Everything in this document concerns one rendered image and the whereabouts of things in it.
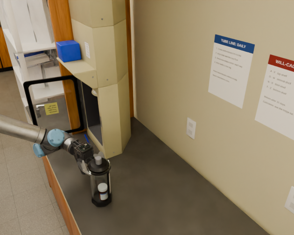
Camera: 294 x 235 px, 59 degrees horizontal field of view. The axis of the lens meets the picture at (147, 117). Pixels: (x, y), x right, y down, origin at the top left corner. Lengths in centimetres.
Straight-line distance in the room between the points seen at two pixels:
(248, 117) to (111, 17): 77
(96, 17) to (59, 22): 38
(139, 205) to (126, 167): 30
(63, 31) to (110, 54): 39
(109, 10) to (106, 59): 23
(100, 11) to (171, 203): 97
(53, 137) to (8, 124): 19
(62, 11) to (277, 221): 150
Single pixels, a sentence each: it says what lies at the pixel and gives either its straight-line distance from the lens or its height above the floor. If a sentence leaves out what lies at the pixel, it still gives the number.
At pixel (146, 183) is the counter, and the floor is 94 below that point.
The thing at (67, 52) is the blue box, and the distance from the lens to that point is 149.
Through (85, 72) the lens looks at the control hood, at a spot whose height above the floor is 151.
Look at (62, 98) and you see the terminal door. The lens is 170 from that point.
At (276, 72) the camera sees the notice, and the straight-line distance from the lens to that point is 105.
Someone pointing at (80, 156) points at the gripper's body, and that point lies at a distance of 129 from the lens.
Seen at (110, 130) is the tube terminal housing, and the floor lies 113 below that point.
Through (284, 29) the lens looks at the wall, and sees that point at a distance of 103.
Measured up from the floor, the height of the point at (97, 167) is 118.
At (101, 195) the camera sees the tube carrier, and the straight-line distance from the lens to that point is 129.
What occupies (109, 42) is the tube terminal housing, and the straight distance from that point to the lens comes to 134.
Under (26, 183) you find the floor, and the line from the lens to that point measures 308.
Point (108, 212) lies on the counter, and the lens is 133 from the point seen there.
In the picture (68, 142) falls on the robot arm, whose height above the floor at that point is 120.
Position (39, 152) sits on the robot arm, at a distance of 135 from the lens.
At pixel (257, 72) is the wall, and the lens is 110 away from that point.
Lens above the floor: 195
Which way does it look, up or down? 30 degrees down
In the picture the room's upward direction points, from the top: straight up
